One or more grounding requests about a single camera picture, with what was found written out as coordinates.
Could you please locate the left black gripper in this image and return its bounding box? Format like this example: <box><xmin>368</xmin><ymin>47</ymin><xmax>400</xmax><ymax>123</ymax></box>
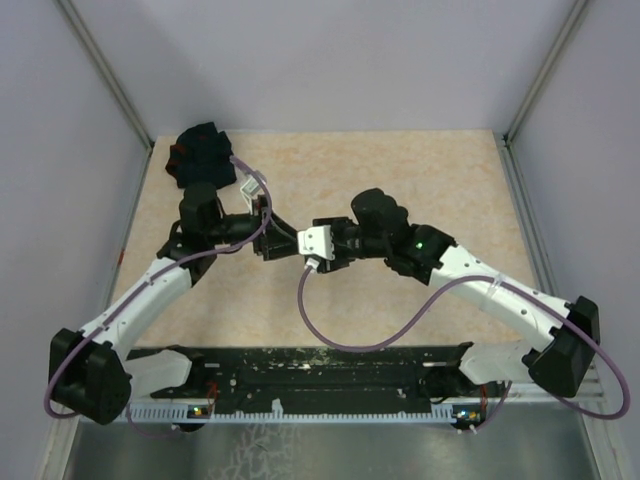
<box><xmin>206</xmin><ymin>194</ymin><xmax>301</xmax><ymax>261</ymax></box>

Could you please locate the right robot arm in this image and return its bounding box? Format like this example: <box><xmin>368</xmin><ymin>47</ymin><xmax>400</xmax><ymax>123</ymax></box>
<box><xmin>297</xmin><ymin>188</ymin><xmax>600</xmax><ymax>398</ymax></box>

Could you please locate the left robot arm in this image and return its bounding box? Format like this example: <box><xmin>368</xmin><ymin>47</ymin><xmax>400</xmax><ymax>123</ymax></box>
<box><xmin>44</xmin><ymin>183</ymin><xmax>301</xmax><ymax>425</ymax></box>

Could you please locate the dark crumpled cloth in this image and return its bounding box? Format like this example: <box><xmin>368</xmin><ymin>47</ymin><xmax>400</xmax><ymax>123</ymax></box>
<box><xmin>165</xmin><ymin>122</ymin><xmax>237</xmax><ymax>189</ymax></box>

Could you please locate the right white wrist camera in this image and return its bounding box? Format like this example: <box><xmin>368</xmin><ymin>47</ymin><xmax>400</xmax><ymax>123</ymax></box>
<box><xmin>297</xmin><ymin>225</ymin><xmax>335</xmax><ymax>261</ymax></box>

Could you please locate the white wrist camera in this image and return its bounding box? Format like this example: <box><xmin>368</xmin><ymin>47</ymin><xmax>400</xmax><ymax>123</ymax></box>
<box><xmin>240</xmin><ymin>175</ymin><xmax>261</xmax><ymax>213</ymax></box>
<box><xmin>297</xmin><ymin>225</ymin><xmax>335</xmax><ymax>261</ymax></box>

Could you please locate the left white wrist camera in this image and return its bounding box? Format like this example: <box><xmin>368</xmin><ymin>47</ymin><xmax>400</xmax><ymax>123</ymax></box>
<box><xmin>240</xmin><ymin>175</ymin><xmax>261</xmax><ymax>213</ymax></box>

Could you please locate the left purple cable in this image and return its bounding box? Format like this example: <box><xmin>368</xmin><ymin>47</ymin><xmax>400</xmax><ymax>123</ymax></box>
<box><xmin>44</xmin><ymin>154</ymin><xmax>274</xmax><ymax>419</ymax></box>

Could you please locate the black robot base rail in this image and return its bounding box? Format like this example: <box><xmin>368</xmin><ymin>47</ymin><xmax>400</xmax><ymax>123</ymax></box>
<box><xmin>151</xmin><ymin>343</ymin><xmax>505</xmax><ymax>414</ymax></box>

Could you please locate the white cable duct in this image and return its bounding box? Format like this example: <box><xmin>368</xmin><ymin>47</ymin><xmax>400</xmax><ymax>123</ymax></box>
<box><xmin>117</xmin><ymin>402</ymin><xmax>480</xmax><ymax>424</ymax></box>

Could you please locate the left aluminium frame post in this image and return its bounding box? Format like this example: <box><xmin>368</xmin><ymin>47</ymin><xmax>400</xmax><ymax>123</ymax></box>
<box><xmin>52</xmin><ymin>0</ymin><xmax>155</xmax><ymax>151</ymax></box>

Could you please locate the aluminium frame post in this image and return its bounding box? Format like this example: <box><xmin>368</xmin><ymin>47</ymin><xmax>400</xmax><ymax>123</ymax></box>
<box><xmin>502</xmin><ymin>0</ymin><xmax>593</xmax><ymax>148</ymax></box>
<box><xmin>52</xmin><ymin>0</ymin><xmax>155</xmax><ymax>151</ymax></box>

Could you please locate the right aluminium frame post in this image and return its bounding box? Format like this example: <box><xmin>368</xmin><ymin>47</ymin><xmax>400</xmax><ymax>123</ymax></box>
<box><xmin>502</xmin><ymin>0</ymin><xmax>593</xmax><ymax>148</ymax></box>

